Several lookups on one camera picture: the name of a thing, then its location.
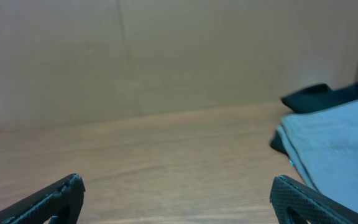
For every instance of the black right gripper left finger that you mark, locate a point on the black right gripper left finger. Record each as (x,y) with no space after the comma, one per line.
(60,202)

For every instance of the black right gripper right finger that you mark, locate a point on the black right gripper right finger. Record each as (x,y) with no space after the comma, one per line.
(295,203)

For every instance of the grey shorts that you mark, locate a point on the grey shorts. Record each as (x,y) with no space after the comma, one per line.
(323,147)

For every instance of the black shirt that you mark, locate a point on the black shirt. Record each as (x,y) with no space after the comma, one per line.
(319,97)

